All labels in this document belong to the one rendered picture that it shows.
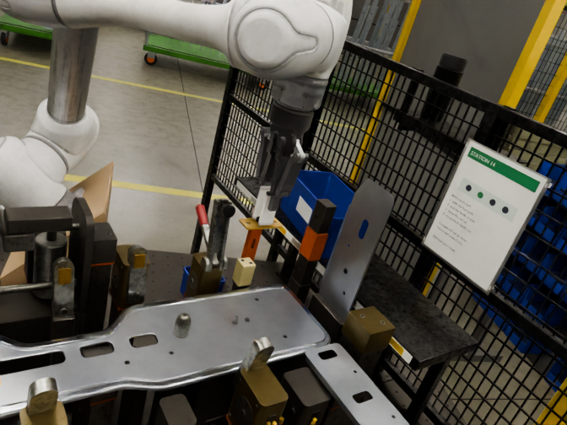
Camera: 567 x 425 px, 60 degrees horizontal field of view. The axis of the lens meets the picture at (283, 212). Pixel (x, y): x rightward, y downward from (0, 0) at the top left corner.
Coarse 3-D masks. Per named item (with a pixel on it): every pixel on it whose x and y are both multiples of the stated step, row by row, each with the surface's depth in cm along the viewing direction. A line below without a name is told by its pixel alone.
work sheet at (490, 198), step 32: (480, 160) 117; (512, 160) 110; (448, 192) 125; (480, 192) 117; (512, 192) 111; (544, 192) 105; (448, 224) 125; (480, 224) 118; (512, 224) 111; (448, 256) 126; (480, 256) 118; (480, 288) 118
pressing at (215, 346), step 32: (256, 288) 119; (288, 288) 124; (128, 320) 99; (160, 320) 101; (192, 320) 104; (224, 320) 106; (256, 320) 109; (288, 320) 112; (0, 352) 84; (32, 352) 86; (64, 352) 88; (128, 352) 91; (160, 352) 94; (192, 352) 96; (224, 352) 98; (288, 352) 103; (64, 384) 82; (96, 384) 84; (128, 384) 86; (160, 384) 87; (0, 416) 75
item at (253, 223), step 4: (240, 220) 94; (244, 220) 95; (248, 220) 95; (252, 220) 96; (256, 220) 96; (276, 220) 98; (244, 224) 93; (248, 224) 94; (252, 224) 94; (256, 224) 95; (272, 224) 96; (276, 224) 97; (280, 224) 97; (248, 228) 93; (252, 228) 93; (256, 228) 93; (260, 228) 94; (264, 228) 94; (268, 228) 95; (272, 228) 96
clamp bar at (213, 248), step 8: (216, 200) 108; (224, 200) 109; (216, 208) 108; (224, 208) 106; (232, 208) 107; (216, 216) 108; (224, 216) 107; (232, 216) 108; (216, 224) 109; (224, 224) 111; (216, 232) 110; (224, 232) 111; (208, 240) 112; (216, 240) 112; (224, 240) 112; (208, 248) 112; (216, 248) 113; (224, 248) 113; (208, 256) 112
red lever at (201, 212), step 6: (198, 204) 119; (198, 210) 118; (204, 210) 118; (198, 216) 117; (204, 216) 117; (204, 222) 116; (204, 228) 116; (204, 234) 116; (204, 240) 116; (216, 258) 114; (216, 264) 113
